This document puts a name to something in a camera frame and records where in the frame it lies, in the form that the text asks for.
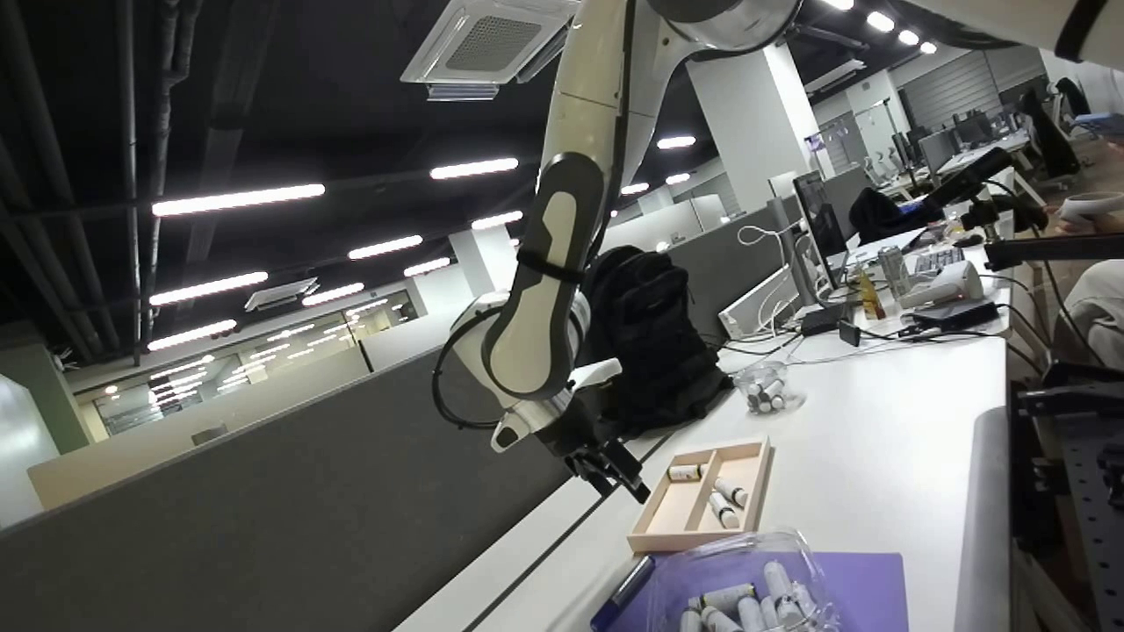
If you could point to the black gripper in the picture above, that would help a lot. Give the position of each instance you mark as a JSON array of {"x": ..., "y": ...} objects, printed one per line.
[{"x": 580, "y": 426}]

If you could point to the blue marker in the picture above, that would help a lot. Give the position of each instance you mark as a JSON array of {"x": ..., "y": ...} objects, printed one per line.
[{"x": 631, "y": 583}]

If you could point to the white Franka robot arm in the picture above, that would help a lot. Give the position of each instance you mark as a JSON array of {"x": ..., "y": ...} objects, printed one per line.
[{"x": 562, "y": 232}]

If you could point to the white marker cap piece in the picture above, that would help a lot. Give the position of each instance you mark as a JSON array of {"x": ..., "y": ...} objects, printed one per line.
[
  {"x": 726, "y": 514},
  {"x": 735, "y": 493},
  {"x": 688, "y": 471}
]

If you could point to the wooden compartment tray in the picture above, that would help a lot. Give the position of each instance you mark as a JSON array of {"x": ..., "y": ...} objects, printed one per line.
[{"x": 688, "y": 514}]

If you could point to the white marker in container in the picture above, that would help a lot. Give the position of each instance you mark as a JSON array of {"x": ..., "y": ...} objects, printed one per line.
[
  {"x": 779, "y": 582},
  {"x": 727, "y": 594}
]

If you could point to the black backpack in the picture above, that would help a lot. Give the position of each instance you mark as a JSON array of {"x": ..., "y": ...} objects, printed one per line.
[{"x": 670, "y": 338}]

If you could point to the white small parts pile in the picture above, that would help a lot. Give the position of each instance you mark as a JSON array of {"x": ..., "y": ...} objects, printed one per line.
[{"x": 759, "y": 583}]

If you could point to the purple mat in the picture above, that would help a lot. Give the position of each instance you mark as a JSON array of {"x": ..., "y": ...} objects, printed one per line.
[{"x": 864, "y": 590}]

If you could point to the yellow small bottle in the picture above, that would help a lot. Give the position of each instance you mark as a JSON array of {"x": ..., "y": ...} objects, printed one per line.
[{"x": 870, "y": 297}]

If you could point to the computer monitor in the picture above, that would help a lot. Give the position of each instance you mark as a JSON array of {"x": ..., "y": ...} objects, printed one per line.
[{"x": 819, "y": 232}]

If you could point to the long ceiling light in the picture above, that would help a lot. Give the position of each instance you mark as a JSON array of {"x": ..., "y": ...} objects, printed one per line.
[
  {"x": 208, "y": 289},
  {"x": 475, "y": 169},
  {"x": 389, "y": 247},
  {"x": 242, "y": 198}
]

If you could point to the grey desk partition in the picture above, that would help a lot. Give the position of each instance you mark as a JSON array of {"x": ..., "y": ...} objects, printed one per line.
[{"x": 294, "y": 514}]

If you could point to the white desk device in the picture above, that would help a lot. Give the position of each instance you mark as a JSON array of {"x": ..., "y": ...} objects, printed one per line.
[{"x": 943, "y": 283}]

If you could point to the ceiling air conditioner unit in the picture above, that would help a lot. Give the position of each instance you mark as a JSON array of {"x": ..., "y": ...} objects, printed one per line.
[{"x": 480, "y": 45}]

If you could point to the black horizontal stand bar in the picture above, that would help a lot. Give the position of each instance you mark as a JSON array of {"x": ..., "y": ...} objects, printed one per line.
[{"x": 1054, "y": 247}]

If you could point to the seated person in white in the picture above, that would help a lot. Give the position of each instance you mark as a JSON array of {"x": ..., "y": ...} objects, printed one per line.
[{"x": 1100, "y": 302}]

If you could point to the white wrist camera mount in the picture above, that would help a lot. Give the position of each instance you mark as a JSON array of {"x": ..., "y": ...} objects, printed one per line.
[{"x": 528, "y": 424}]

